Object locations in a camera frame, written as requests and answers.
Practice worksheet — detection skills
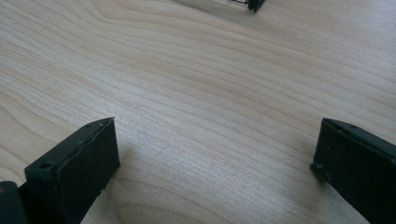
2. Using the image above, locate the black wire mesh basket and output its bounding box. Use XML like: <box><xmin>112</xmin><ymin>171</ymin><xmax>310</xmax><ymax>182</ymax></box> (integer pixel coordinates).
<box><xmin>227</xmin><ymin>0</ymin><xmax>267</xmax><ymax>13</ymax></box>

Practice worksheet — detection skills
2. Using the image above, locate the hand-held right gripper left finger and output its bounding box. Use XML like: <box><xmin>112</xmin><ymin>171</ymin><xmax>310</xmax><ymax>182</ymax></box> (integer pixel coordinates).
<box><xmin>19</xmin><ymin>117</ymin><xmax>121</xmax><ymax>224</ymax></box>

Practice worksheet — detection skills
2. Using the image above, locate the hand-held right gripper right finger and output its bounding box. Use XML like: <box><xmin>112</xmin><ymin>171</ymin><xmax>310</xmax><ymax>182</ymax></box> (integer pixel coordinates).
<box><xmin>309</xmin><ymin>118</ymin><xmax>396</xmax><ymax>224</ymax></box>

